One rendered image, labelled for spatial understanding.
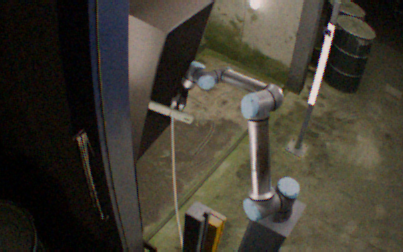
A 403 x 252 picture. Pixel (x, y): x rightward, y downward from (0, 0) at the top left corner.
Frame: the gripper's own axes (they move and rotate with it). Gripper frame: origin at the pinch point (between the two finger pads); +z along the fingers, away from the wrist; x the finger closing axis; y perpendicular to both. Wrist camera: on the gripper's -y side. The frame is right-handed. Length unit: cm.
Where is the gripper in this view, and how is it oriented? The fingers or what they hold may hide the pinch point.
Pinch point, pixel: (173, 112)
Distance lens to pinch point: 256.5
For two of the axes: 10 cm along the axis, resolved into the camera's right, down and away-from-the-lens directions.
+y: -1.2, -4.6, 8.8
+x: -8.8, -3.6, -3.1
